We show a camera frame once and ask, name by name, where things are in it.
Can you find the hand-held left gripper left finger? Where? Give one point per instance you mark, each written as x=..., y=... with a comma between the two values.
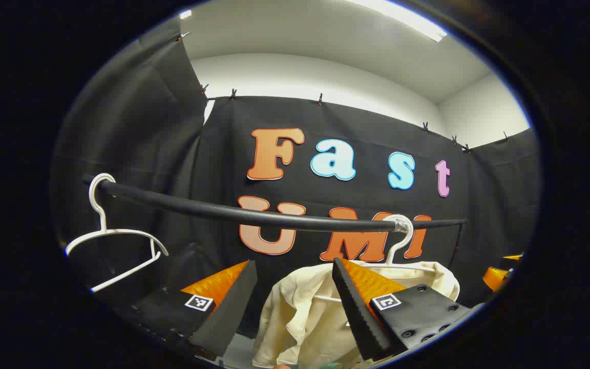
x=228, y=307

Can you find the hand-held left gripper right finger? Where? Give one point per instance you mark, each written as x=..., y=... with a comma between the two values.
x=356, y=312

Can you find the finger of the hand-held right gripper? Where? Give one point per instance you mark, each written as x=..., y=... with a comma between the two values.
x=494, y=278
x=513, y=257

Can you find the cream shirt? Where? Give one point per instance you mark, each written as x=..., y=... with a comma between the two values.
x=295, y=307

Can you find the large white plastic hanger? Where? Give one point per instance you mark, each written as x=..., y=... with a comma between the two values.
x=402, y=246

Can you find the small white plastic hanger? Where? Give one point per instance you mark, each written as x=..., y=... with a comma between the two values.
x=121, y=232

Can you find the black backdrop cloth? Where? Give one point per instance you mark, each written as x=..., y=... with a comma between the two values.
x=197, y=169

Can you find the row of black cloth clips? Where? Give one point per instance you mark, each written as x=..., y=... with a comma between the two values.
x=233, y=94

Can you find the long ceiling light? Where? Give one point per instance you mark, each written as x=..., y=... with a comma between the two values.
x=402, y=18

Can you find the small ceiling light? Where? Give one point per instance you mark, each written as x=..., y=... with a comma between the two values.
x=186, y=14

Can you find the black clothes rail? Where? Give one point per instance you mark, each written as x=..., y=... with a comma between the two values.
x=223, y=210

